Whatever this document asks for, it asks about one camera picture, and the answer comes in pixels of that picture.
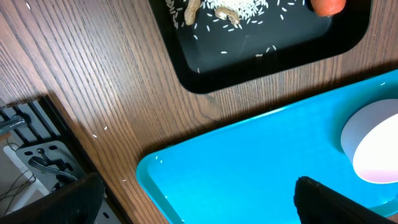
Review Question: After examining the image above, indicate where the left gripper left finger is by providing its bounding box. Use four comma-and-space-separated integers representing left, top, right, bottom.
1, 172, 104, 224

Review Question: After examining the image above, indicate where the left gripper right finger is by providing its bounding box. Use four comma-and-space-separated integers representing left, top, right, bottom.
294, 176, 394, 224

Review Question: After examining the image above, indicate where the pink bowl with food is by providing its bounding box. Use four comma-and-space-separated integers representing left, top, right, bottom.
341, 99, 397, 184

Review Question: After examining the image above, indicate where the orange carrot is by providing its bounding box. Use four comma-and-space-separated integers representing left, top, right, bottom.
310, 0, 346, 17

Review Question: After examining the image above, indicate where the black waste tray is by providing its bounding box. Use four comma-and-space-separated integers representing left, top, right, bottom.
150, 0, 373, 94

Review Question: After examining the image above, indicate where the teal serving tray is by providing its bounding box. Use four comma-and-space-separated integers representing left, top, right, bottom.
136, 71, 397, 223

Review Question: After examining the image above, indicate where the rice and nuts pile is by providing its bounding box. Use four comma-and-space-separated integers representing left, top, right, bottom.
164, 0, 269, 29

